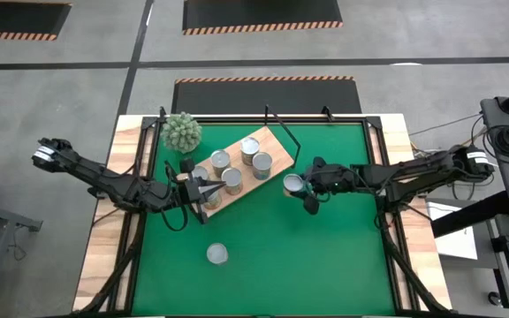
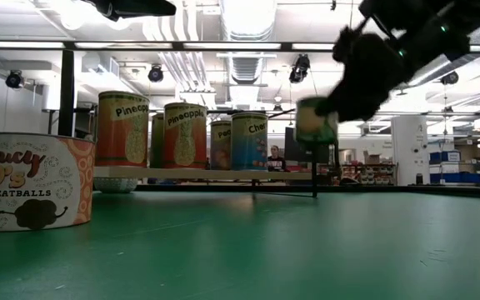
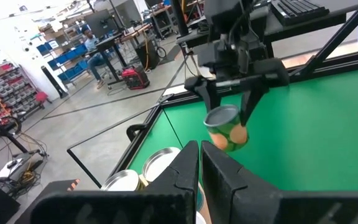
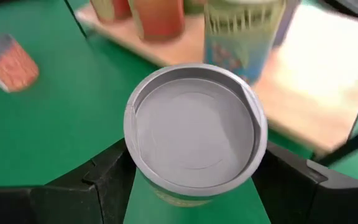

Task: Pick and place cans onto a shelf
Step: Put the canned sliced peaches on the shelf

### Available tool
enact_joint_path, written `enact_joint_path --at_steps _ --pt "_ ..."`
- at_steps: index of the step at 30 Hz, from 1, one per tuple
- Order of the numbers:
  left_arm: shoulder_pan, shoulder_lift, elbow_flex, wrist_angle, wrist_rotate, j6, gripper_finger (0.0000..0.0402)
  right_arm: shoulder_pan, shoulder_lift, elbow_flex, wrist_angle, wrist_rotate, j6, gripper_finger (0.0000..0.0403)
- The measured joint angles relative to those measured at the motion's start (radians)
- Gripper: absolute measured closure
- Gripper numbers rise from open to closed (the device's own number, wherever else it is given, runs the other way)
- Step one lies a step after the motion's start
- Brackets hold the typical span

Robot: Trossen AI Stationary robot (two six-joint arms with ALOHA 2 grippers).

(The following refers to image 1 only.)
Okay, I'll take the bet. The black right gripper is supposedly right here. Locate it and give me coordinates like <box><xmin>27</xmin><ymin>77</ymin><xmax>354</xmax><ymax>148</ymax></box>
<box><xmin>299</xmin><ymin>156</ymin><xmax>357</xmax><ymax>216</ymax></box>

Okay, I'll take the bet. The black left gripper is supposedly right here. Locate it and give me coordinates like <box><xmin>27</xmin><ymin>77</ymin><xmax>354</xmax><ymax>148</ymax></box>
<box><xmin>175</xmin><ymin>157</ymin><xmax>228</xmax><ymax>225</ymax></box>

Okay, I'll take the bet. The short green fruit can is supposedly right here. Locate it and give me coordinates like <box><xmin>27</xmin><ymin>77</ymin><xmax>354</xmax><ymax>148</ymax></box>
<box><xmin>282</xmin><ymin>173</ymin><xmax>306</xmax><ymax>198</ymax></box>

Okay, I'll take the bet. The oranges label tin can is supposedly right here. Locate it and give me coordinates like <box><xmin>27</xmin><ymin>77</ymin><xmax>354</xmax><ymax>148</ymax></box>
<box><xmin>209</xmin><ymin>148</ymin><xmax>232</xmax><ymax>179</ymax></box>

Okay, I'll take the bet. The blue cherries label can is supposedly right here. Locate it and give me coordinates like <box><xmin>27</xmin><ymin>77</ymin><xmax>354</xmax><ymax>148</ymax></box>
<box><xmin>251</xmin><ymin>151</ymin><xmax>274</xmax><ymax>181</ymax></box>

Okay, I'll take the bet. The peaches label tin can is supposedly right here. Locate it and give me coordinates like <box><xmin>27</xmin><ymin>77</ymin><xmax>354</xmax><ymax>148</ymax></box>
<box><xmin>239</xmin><ymin>136</ymin><xmax>262</xmax><ymax>167</ymax></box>

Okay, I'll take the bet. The white Saucy O's can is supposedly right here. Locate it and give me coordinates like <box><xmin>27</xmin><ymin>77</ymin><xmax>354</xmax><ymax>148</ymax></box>
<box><xmin>205</xmin><ymin>242</ymin><xmax>230</xmax><ymax>267</ymax></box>

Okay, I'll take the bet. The green succulent in white pot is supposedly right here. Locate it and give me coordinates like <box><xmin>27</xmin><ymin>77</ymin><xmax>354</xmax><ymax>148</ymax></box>
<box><xmin>160</xmin><ymin>111</ymin><xmax>203</xmax><ymax>155</ymax></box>

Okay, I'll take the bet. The black mat orange-striped edge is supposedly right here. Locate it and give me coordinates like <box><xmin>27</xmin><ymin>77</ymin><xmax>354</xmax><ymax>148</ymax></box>
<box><xmin>181</xmin><ymin>0</ymin><xmax>345</xmax><ymax>36</ymax></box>
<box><xmin>0</xmin><ymin>0</ymin><xmax>73</xmax><ymax>42</ymax></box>
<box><xmin>171</xmin><ymin>75</ymin><xmax>363</xmax><ymax>116</ymax></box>

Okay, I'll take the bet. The white paper sheet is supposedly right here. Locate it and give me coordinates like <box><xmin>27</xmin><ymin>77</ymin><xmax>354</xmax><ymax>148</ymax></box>
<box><xmin>426</xmin><ymin>201</ymin><xmax>479</xmax><ymax>261</ymax></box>

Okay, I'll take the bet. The black beam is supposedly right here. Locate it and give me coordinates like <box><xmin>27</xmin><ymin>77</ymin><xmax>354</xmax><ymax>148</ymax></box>
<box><xmin>429</xmin><ymin>189</ymin><xmax>509</xmax><ymax>239</ymax></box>

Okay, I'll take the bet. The wooden shelf with black frame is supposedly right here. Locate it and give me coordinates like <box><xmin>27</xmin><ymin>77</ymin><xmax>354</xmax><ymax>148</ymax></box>
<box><xmin>163</xmin><ymin>104</ymin><xmax>302</xmax><ymax>219</ymax></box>

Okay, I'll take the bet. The black aluminium table frame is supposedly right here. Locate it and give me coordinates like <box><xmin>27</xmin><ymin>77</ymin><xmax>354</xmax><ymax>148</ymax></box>
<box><xmin>121</xmin><ymin>113</ymin><xmax>408</xmax><ymax>317</ymax></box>

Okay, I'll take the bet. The grey cable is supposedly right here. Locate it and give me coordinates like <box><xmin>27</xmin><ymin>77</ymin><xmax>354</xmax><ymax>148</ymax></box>
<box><xmin>407</xmin><ymin>112</ymin><xmax>485</xmax><ymax>138</ymax></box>

